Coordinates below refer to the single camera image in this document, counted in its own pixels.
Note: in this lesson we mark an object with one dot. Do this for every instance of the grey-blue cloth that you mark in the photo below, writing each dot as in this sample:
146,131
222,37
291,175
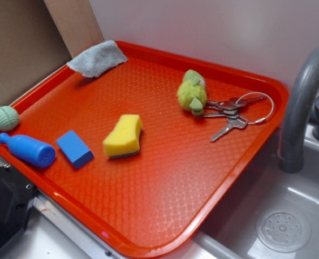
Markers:
98,59

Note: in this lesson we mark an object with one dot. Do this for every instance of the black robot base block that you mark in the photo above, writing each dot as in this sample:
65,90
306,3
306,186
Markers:
17,193

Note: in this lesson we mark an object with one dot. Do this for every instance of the red plastic tray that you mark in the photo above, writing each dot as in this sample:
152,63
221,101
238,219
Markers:
149,203

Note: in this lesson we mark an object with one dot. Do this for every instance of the yellow sponge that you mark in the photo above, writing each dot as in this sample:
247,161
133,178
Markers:
124,139

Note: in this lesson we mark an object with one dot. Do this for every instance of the bunch of silver keys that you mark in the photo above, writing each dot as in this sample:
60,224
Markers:
230,109

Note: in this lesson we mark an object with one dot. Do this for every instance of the silver key long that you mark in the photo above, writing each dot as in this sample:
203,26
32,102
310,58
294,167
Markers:
239,123

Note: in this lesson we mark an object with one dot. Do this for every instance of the blue rectangular block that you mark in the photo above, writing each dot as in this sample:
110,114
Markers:
77,152

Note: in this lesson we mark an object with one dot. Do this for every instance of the blue plastic bottle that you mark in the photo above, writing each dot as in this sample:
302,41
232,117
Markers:
30,150

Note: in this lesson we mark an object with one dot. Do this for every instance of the grey plastic sink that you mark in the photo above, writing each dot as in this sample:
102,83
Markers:
230,230

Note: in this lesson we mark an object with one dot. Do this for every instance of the wooden board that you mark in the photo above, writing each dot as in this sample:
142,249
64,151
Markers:
76,24

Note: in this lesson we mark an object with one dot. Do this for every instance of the green textured ball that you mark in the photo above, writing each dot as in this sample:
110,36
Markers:
9,118

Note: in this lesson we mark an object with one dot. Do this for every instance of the brown cardboard panel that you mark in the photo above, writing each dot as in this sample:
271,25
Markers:
31,47

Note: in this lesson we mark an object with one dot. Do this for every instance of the sink drain strainer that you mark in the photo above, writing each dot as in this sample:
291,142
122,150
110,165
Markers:
283,229

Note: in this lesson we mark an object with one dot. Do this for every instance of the grey sink faucet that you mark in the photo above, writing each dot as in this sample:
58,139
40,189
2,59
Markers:
300,108

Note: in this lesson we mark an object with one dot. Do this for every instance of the green plush keychain toy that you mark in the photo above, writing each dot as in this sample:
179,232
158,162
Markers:
192,94

